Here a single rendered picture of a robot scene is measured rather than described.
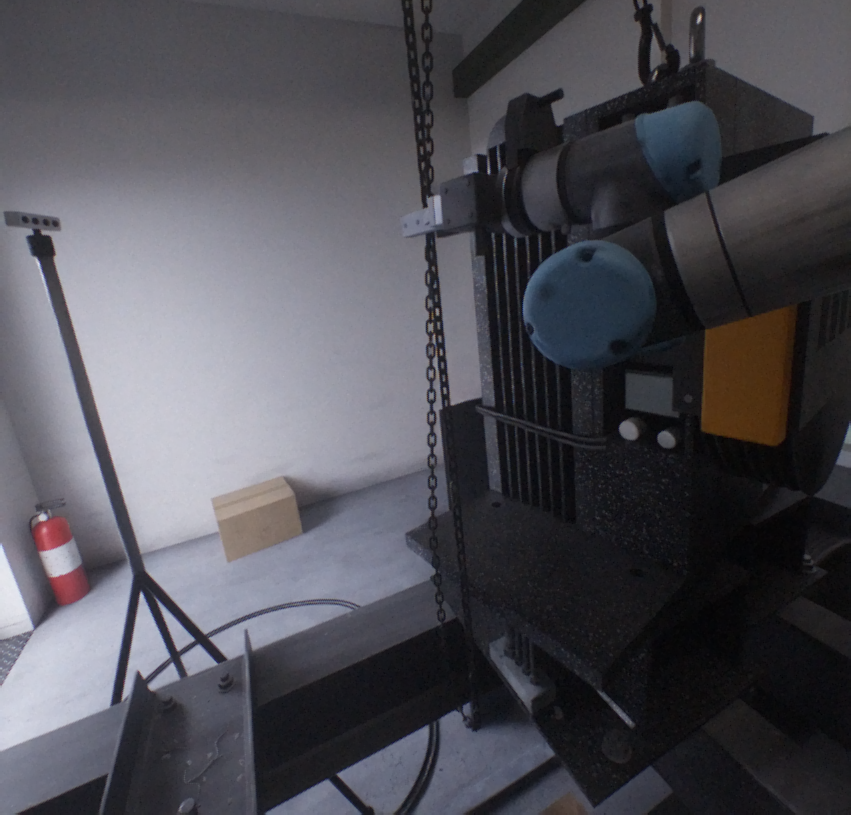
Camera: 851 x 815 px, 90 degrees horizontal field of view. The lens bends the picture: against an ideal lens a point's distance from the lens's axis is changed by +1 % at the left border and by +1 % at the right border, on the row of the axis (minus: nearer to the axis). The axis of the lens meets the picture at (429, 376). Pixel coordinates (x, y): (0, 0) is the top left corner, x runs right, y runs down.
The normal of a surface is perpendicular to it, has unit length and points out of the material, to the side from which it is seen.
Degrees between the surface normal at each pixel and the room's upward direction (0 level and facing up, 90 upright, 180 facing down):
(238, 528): 90
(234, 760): 0
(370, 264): 90
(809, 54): 90
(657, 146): 80
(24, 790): 0
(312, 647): 0
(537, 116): 88
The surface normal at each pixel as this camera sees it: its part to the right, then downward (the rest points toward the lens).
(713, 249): -0.65, 0.04
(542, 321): -0.58, 0.25
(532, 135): 0.67, 0.07
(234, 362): 0.41, 0.17
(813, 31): -0.90, 0.19
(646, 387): -0.79, 0.22
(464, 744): -0.11, -0.97
